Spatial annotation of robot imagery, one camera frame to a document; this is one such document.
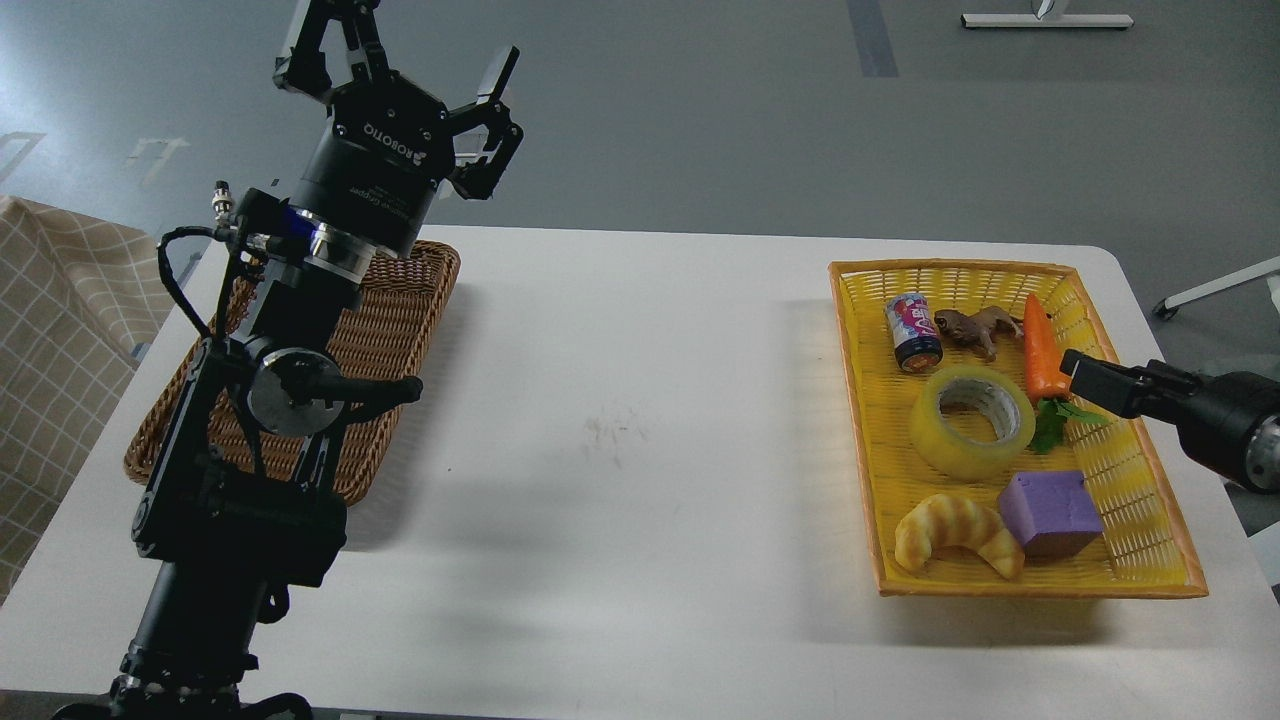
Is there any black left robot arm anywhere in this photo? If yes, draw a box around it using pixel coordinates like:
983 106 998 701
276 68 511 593
56 1 524 719

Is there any yellow tape roll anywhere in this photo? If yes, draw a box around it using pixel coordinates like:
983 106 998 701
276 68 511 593
908 365 1036 482

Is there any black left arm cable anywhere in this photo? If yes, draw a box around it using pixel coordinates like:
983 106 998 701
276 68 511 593
157 225 262 471

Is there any white table leg base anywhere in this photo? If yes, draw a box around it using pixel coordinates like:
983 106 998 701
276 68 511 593
960 1 1135 31

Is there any purple foam cube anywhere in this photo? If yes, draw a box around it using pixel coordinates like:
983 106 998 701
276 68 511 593
997 470 1105 559

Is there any toy croissant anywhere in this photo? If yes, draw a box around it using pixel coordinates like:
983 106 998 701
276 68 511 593
893 495 1025 580

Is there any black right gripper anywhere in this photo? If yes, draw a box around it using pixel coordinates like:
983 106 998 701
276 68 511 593
1060 348 1279 495

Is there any orange toy carrot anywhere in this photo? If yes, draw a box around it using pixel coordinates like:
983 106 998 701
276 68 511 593
1021 293 1108 455

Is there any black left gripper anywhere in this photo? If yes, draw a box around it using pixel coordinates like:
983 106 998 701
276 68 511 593
273 0 525 261

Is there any beige checkered cloth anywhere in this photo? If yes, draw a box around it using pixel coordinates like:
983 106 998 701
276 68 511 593
1 195 173 596

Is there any small drink can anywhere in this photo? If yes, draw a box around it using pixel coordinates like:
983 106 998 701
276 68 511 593
884 292 943 374

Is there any brown toy animal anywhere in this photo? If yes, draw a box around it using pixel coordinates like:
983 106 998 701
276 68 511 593
933 306 1025 363

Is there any yellow plastic basket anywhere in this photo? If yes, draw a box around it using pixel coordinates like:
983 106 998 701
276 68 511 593
829 258 1208 600

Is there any brown wicker basket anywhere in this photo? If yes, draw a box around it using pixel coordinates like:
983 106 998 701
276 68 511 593
123 240 460 507

